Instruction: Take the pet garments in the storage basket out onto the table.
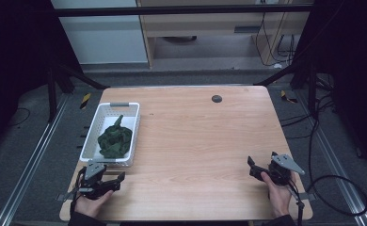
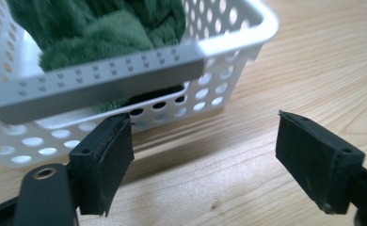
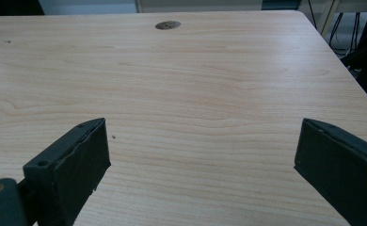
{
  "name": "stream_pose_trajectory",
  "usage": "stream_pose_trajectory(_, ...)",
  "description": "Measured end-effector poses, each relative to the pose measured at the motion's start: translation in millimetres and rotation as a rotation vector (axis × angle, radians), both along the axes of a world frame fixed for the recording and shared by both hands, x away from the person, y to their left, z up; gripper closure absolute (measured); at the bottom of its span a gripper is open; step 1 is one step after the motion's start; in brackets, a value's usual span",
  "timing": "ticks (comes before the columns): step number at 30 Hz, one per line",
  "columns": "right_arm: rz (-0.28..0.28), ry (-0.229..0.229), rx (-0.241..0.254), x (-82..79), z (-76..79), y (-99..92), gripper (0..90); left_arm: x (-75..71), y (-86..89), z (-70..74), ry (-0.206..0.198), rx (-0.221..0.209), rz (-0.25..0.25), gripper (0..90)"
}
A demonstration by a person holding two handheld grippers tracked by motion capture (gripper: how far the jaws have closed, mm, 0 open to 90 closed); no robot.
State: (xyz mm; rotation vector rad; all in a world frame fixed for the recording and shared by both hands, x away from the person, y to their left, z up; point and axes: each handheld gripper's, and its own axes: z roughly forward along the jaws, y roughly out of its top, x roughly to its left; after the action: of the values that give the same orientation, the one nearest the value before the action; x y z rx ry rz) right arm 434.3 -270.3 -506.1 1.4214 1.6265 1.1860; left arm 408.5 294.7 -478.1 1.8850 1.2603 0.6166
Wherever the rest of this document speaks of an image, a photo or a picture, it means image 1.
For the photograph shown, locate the dark curtain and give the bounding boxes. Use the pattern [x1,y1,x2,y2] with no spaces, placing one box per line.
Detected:
[0,0,84,158]
[290,0,367,173]

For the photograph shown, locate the grey metal table bracket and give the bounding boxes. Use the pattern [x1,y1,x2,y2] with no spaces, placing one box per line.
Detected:
[56,186,81,202]
[296,191,318,202]

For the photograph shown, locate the white cabinet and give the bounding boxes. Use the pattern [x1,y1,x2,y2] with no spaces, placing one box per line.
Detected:
[50,0,150,66]

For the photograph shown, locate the black metal stand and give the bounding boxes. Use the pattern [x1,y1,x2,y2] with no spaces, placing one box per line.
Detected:
[45,57,111,124]
[254,57,319,115]

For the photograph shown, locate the light wooden desk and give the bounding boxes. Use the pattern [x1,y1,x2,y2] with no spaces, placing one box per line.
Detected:
[136,0,314,70]

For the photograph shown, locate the black horizontal frame bar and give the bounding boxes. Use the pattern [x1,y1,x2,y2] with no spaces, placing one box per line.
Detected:
[51,4,315,18]

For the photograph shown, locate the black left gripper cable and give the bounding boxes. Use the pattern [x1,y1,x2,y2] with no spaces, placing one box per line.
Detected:
[69,167,88,218]

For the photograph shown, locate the thin black floor cable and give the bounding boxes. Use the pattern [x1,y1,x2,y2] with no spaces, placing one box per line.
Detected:
[8,106,32,128]

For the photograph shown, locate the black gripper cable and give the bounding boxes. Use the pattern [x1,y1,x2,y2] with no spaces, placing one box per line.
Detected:
[285,174,367,226]
[69,167,88,218]

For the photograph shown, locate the aluminium floor rail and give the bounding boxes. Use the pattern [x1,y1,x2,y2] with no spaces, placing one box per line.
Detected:
[295,90,367,226]
[0,93,71,226]

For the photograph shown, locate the black hanging cables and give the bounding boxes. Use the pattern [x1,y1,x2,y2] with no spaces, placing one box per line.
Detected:
[254,11,296,68]

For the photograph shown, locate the black floor cables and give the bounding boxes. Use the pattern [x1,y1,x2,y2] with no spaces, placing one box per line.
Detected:
[279,73,338,177]

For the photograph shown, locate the dark green cloth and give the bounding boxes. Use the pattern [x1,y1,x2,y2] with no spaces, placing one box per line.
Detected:
[97,114,134,160]

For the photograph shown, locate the yellow black floor tape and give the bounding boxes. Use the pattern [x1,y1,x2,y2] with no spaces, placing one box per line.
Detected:
[279,89,299,105]
[79,92,92,110]

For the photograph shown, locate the white plastic basket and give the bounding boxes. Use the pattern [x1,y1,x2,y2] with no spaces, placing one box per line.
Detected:
[79,102,141,168]

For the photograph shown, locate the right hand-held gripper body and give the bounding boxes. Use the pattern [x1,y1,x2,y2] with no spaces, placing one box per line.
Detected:
[266,152,307,186]

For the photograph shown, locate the person's left hand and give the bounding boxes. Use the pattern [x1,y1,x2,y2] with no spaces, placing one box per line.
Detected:
[74,189,115,218]

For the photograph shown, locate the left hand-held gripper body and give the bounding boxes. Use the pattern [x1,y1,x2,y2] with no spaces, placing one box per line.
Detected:
[77,159,113,201]

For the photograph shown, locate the person's right hand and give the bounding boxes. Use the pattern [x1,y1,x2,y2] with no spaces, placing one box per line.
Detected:
[260,170,298,218]

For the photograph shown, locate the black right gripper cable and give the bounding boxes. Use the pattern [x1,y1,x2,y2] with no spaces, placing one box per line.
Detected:
[285,174,367,226]

